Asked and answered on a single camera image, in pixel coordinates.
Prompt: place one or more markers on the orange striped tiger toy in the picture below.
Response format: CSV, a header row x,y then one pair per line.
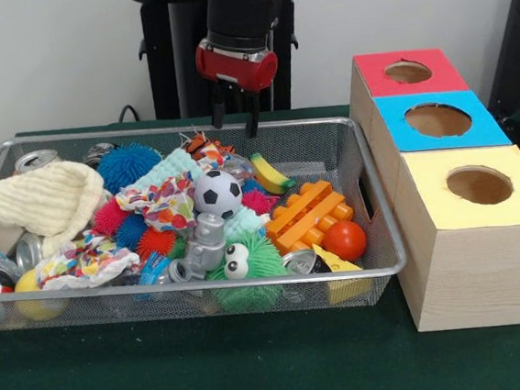
x,y
208,148

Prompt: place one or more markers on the black and white soccer ball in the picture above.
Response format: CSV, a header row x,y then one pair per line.
x,y
217,193

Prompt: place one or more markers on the blue spiky ball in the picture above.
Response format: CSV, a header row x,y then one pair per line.
x,y
128,166

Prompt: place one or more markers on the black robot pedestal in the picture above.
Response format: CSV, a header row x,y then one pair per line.
x,y
160,66

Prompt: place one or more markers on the crushed silver can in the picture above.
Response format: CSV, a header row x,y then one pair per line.
x,y
37,160

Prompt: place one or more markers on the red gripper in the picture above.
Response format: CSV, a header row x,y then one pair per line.
x,y
238,66

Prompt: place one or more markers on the orange plastic building block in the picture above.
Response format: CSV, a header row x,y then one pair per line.
x,y
306,214

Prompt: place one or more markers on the grey robot toy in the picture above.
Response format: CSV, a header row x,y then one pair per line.
x,y
209,241

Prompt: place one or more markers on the plain wooden block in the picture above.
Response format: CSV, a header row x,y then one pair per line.
x,y
2,238

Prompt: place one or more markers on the wooden box with three holes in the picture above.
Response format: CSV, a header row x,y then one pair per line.
x,y
473,257

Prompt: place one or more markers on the red ball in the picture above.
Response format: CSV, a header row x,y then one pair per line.
x,y
345,241

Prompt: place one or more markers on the green fuzzy toy with eyes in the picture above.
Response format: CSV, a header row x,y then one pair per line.
x,y
262,261

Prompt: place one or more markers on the yellow cheese wedge toy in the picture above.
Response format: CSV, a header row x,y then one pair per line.
x,y
336,263

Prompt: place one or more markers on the cream waffle cloth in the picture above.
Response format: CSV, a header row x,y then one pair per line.
x,y
44,199

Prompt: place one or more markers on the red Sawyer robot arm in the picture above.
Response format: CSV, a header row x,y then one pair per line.
x,y
242,10

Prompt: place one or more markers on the yellow banana toy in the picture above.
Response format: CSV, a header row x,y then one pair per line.
x,y
272,173

